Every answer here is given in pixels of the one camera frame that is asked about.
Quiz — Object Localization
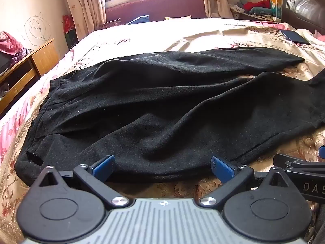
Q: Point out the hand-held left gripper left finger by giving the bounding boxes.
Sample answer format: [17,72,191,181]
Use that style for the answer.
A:
[32,155,130,208]

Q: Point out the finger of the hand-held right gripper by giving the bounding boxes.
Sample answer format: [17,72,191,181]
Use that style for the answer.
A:
[273,153,325,170]

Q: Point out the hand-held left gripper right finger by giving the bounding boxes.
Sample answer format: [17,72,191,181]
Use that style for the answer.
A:
[199,156,302,207]

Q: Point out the black pants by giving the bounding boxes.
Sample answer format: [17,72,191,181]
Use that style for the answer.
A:
[14,46,325,183]

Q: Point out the pink printed quilt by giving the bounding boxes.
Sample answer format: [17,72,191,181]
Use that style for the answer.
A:
[0,41,84,173]

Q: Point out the dark phone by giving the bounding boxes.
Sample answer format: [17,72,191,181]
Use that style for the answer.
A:
[280,29,311,45]

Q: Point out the wooden cabinet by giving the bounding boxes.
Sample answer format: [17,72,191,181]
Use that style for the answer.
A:
[0,38,60,119]

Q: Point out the floral satin bedspread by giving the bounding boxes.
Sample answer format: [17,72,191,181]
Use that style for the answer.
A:
[0,18,325,244]

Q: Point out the dark red patterned box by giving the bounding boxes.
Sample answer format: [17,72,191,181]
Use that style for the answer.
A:
[98,19,123,31]

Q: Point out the red bag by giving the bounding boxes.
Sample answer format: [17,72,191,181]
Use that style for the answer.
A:
[63,15,79,49]

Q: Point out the black television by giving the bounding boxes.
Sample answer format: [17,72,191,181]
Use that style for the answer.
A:
[0,52,12,75]

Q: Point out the dark blue garment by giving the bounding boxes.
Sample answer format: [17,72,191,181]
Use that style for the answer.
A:
[126,15,151,25]

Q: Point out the teal garment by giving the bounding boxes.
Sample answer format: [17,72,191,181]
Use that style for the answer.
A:
[248,6,270,15]

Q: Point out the television under pink cloth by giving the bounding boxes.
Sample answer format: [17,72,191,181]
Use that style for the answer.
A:
[0,30,26,64]

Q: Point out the dark wooden board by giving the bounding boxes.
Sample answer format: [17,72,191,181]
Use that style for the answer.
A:
[281,0,325,35]

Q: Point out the yellow tissue packet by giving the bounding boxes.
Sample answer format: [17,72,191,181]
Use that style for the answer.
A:
[269,0,283,19]

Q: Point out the red garment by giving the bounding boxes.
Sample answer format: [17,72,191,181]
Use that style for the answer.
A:
[243,0,271,10]

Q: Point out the maroon padded headboard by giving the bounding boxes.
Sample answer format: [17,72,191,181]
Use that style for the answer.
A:
[105,0,207,25]

